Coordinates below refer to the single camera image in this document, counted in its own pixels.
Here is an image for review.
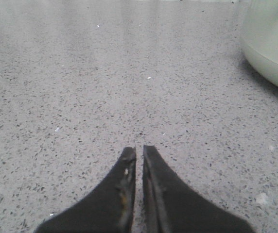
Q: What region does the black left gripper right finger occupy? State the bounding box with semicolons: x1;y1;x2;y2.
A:
143;145;253;233

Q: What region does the pale green electric cooking pot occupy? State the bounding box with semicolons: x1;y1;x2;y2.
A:
241;0;278;87

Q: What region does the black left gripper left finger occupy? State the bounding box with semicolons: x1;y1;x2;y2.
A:
36;147;136;233

